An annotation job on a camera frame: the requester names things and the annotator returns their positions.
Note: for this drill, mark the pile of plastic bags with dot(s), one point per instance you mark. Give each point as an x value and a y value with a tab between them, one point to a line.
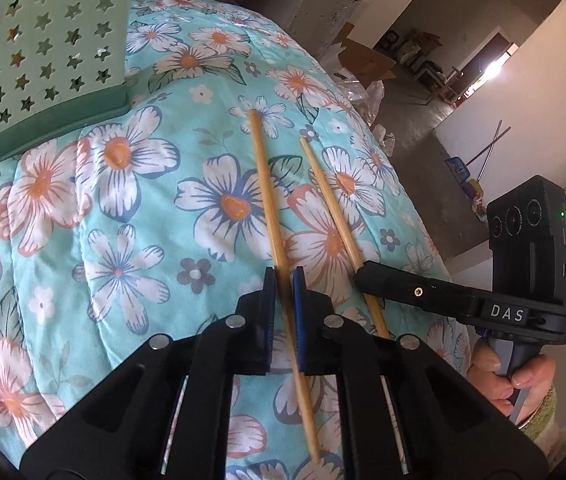
363	100

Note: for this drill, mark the floral turquoise blanket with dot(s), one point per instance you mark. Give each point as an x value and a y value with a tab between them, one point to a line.
163	280

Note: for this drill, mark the green plastic utensil holder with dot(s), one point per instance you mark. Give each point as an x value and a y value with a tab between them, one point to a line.
38	60

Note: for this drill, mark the wooden chair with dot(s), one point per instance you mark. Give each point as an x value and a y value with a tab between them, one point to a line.
438	80

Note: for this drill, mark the bamboo chopstick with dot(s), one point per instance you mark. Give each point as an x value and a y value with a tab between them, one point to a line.
328	195
268	185

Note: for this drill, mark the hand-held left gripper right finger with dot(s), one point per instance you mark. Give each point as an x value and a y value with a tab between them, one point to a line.
313	340

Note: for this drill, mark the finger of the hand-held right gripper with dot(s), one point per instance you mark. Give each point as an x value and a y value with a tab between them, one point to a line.
403	287

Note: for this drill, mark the person's right hand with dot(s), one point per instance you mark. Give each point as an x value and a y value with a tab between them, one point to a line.
538	377

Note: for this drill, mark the blue dustpan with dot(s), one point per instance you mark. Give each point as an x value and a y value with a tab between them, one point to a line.
458	170

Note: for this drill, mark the cardboard box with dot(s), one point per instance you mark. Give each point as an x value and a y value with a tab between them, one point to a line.
365	57

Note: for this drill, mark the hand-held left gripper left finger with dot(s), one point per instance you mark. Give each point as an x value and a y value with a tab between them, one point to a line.
255	335

